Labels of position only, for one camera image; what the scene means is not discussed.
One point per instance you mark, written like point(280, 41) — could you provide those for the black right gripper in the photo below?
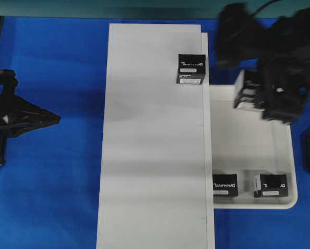
point(285, 89)

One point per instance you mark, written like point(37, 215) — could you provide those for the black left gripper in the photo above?
point(8, 85)

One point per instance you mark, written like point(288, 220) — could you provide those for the black box with white label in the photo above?
point(248, 91)

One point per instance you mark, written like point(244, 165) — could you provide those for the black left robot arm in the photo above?
point(17, 115)

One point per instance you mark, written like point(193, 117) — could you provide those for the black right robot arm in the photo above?
point(241, 37)

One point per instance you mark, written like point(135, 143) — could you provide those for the white plastic tray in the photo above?
point(245, 145)

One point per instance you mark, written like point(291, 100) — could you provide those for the black box on base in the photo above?
point(191, 69)

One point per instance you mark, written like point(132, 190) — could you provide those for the black box in tray right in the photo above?
point(270, 185)

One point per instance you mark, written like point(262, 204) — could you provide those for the black box in tray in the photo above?
point(225, 185)
point(270, 185)

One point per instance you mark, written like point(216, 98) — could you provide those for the black box in tray left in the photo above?
point(225, 185)

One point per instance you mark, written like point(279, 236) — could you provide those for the white raised base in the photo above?
point(156, 170)

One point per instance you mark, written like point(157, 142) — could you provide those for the blue table cloth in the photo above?
point(49, 186)

